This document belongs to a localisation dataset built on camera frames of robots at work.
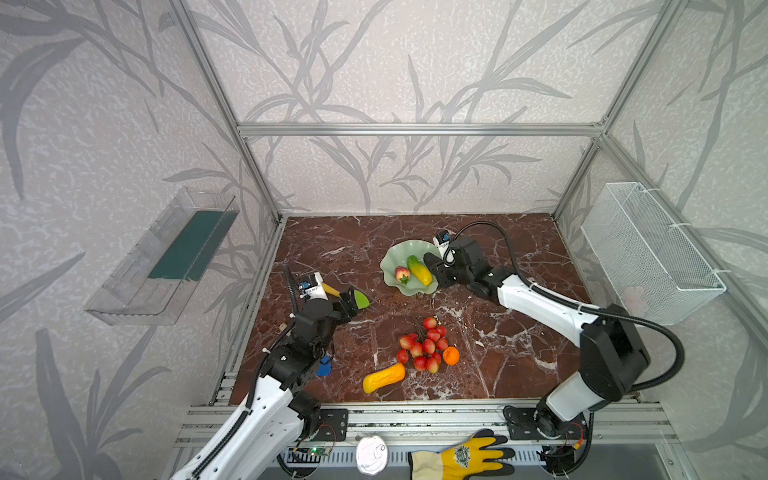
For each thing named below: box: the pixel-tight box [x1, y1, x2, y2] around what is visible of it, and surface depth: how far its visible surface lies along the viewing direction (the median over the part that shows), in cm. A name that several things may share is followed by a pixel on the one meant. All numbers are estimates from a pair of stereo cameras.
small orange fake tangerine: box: [442, 346, 460, 367], surface depth 84 cm
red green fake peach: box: [395, 266, 411, 285], surface depth 101 cm
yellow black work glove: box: [408, 429, 516, 480], surface depth 68 cm
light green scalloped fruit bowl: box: [380, 240, 440, 296], surface depth 106 cm
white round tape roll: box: [356, 435, 388, 476], surface depth 67 cm
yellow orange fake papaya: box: [362, 363, 406, 394], surface depth 80 cm
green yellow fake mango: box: [407, 255, 433, 286], surface depth 101 cm
